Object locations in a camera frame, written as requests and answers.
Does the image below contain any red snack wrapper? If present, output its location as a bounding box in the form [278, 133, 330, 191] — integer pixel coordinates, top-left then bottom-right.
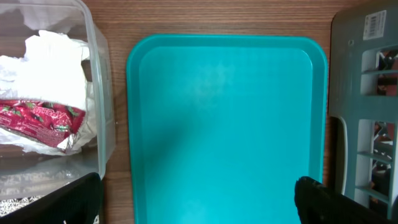
[1, 100, 85, 151]

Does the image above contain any white napkin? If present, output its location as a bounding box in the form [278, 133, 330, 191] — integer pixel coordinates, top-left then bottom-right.
[1, 30, 96, 156]

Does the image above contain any grey dishwasher rack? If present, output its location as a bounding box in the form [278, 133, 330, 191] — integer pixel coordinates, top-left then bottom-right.
[328, 0, 397, 220]

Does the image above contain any teal serving tray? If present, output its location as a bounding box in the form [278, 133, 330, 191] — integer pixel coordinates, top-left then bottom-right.
[126, 34, 328, 223]

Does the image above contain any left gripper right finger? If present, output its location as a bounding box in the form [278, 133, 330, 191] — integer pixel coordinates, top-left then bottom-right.
[294, 176, 392, 224]

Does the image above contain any black waste tray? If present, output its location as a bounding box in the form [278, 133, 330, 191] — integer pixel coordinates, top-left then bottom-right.
[1, 192, 102, 224]

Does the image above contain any cooked white rice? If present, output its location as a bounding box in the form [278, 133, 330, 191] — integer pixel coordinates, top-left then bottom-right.
[0, 195, 42, 217]

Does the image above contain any clear plastic waste bin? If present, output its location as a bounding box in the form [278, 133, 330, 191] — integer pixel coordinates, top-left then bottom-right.
[1, 0, 116, 200]

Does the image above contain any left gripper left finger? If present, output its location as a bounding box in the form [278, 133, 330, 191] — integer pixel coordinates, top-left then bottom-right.
[1, 172, 103, 224]

